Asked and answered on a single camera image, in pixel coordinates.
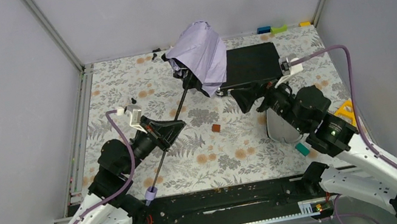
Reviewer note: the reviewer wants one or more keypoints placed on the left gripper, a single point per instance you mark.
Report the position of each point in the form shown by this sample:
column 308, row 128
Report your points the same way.
column 154, row 133

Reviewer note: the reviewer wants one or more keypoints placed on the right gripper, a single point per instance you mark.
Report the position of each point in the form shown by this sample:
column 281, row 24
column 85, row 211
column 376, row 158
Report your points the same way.
column 261, row 96

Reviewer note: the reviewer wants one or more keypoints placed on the black zippered case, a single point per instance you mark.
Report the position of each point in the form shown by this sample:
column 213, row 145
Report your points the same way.
column 280, row 130

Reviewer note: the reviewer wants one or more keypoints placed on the lilac folding umbrella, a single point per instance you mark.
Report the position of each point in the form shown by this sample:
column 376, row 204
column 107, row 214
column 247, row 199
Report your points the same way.
column 198, row 58

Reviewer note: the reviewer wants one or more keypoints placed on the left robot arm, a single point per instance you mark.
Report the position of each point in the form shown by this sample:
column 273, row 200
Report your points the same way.
column 108, row 200

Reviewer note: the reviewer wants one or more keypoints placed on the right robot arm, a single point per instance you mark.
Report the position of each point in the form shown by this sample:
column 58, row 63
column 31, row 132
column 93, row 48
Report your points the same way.
column 307, row 111

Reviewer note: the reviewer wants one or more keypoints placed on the black aluminium briefcase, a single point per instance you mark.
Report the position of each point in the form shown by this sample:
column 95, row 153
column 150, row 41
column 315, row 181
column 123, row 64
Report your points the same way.
column 250, row 64

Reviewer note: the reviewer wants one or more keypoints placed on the red-brown wooden block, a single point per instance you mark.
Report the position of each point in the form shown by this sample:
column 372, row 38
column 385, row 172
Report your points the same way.
column 216, row 128

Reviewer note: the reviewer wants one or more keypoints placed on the floral table mat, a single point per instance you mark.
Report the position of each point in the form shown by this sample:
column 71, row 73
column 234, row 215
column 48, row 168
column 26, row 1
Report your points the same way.
column 200, row 158

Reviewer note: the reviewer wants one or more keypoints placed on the blue block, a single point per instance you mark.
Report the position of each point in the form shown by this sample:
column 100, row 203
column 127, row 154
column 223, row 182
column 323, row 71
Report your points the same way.
column 262, row 30

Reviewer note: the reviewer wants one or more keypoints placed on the green block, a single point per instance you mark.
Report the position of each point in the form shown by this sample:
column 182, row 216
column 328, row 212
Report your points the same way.
column 279, row 29

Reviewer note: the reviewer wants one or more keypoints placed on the teal block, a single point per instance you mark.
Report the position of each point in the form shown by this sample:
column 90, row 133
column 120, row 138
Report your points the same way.
column 302, row 149

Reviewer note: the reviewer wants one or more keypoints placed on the yellow block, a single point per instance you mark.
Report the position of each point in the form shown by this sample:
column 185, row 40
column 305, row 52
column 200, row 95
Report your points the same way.
column 304, row 24

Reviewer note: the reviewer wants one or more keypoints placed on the yellow triangular toy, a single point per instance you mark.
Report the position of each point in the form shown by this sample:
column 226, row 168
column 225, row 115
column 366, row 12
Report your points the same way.
column 346, row 112

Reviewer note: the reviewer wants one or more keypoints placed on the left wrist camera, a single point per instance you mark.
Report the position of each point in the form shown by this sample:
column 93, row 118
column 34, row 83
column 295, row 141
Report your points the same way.
column 135, row 113

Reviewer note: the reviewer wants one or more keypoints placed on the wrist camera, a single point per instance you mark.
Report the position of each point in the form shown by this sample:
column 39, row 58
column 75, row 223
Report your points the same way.
column 135, row 113
column 288, row 69

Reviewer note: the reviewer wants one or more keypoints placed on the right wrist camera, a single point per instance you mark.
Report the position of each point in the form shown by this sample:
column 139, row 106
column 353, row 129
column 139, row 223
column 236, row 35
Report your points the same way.
column 288, row 69

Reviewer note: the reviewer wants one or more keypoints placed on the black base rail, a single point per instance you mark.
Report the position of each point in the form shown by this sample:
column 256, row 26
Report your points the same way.
column 247, row 203

